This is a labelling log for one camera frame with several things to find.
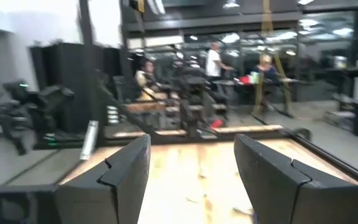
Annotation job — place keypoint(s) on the dark background desk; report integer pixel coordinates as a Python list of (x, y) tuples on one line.
[(284, 81)]

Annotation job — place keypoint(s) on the black table-edge bracket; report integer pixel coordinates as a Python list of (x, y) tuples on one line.
[(303, 132)]

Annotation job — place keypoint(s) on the person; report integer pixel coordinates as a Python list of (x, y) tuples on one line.
[(148, 79), (213, 62), (267, 73)]

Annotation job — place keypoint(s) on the black rig frame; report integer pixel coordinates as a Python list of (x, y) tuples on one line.
[(85, 25)]

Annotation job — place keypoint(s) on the silver aluminium strut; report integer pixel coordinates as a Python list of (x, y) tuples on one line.
[(89, 140)]

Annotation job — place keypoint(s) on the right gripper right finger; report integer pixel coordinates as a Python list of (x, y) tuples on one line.
[(269, 186)]

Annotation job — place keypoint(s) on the red tool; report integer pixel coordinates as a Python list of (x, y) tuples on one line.
[(217, 124)]

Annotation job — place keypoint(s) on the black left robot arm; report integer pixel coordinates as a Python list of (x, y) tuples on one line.
[(54, 105)]

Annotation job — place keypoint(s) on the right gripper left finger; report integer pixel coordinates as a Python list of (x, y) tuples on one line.
[(129, 180)]

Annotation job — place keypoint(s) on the white green cup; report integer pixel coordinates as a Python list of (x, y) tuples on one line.
[(255, 77)]

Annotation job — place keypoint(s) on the red object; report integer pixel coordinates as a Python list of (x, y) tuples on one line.
[(245, 80)]

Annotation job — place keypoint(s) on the wooden background rig table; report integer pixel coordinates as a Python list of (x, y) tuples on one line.
[(145, 107)]

